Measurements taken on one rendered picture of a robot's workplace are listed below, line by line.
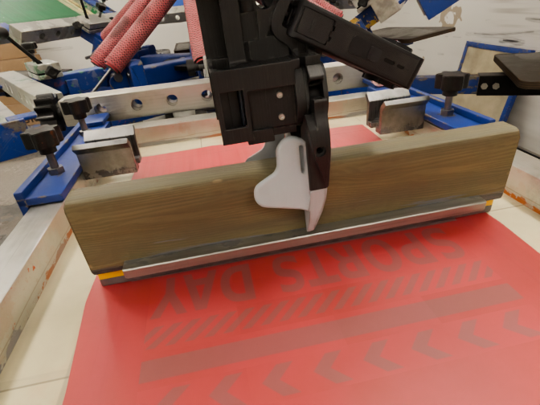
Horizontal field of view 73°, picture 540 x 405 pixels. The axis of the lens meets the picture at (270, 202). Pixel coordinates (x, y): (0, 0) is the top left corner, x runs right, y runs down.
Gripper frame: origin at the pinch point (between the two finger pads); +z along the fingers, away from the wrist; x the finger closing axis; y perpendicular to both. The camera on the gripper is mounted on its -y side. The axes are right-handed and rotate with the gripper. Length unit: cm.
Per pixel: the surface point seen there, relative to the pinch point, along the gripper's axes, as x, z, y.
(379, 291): 7.7, 5.0, -3.5
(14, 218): -214, 98, 150
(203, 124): -39.0, 2.4, 9.1
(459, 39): -257, 33, -200
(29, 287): 0.3, 2.5, 26.4
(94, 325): 4.8, 4.4, 20.4
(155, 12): -89, -16, 17
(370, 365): 14.1, 4.9, 0.2
